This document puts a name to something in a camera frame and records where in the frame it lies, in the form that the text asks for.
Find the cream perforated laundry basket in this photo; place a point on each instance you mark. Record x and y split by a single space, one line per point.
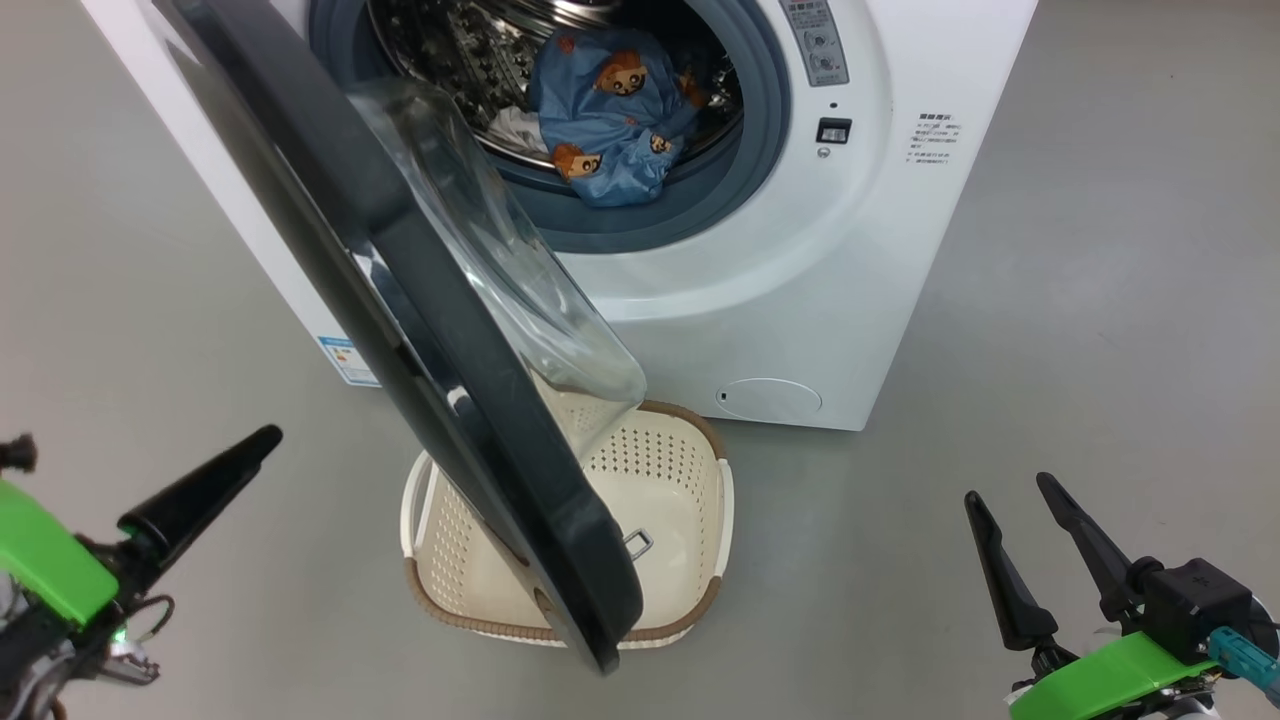
680 500

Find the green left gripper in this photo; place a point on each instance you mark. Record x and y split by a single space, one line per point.
50 560

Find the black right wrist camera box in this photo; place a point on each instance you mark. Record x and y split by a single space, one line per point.
1195 600

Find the blue cartoon print garment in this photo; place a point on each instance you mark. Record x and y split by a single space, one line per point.
610 120

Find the black door latch socket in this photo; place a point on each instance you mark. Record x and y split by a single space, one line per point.
834 131

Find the blue energy label sticker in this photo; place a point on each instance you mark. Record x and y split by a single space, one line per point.
345 362

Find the cream garment with blue trim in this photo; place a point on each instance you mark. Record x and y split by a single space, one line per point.
515 130

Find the black round glass washer door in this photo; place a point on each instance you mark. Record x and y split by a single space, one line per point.
420 330

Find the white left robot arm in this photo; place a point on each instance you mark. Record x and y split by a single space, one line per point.
30 660

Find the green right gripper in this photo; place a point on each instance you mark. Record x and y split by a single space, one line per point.
1110 685

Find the round drain filter cover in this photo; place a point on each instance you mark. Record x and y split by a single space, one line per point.
770 399

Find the white front-load washing machine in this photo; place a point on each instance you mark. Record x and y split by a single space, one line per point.
850 300

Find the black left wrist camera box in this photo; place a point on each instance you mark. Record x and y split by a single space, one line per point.
15 453

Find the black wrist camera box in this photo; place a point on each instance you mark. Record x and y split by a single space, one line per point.
15 453
1195 600

